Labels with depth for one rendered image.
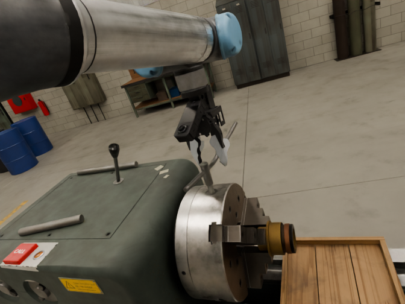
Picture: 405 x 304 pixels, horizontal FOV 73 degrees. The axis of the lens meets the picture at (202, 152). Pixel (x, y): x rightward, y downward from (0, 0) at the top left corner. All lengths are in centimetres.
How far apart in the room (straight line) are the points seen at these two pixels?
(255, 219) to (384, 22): 708
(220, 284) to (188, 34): 54
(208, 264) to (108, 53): 52
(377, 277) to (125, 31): 87
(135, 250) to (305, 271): 54
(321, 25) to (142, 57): 701
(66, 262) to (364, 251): 84
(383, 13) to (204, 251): 726
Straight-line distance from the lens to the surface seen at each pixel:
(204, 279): 72
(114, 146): 85
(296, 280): 95
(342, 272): 97
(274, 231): 76
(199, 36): 45
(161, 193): 80
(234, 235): 68
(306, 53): 732
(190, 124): 64
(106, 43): 31
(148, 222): 72
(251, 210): 85
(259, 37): 664
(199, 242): 69
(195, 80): 67
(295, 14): 719
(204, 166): 70
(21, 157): 695
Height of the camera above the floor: 163
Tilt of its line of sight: 24 degrees down
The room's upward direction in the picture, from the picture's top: 19 degrees counter-clockwise
